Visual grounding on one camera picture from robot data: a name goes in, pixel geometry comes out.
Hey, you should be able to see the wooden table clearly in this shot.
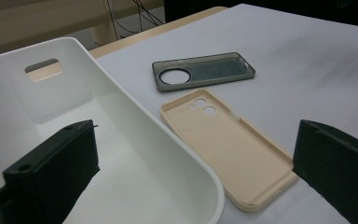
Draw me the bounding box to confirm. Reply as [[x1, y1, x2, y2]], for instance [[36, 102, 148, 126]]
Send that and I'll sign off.
[[0, 6, 228, 102]]

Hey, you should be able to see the grey transparent phone case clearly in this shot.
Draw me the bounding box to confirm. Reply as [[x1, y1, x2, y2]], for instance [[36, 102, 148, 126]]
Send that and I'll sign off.
[[151, 51, 256, 92]]

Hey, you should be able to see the white plastic storage bin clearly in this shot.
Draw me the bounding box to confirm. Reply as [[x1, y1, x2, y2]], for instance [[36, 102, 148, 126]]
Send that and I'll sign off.
[[0, 36, 226, 224]]

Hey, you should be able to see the black cable bundle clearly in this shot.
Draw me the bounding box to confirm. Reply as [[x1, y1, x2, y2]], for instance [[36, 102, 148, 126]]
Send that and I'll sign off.
[[105, 0, 165, 40]]

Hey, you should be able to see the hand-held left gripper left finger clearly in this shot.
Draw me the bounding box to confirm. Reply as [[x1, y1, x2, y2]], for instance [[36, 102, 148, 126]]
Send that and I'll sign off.
[[3, 119, 101, 224]]

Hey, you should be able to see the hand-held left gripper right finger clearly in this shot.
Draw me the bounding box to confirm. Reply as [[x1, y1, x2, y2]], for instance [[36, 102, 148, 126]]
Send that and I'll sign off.
[[293, 119, 358, 224]]

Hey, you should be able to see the beige phone case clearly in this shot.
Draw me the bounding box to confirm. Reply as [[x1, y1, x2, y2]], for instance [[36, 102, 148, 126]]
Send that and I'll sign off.
[[159, 88, 298, 213]]

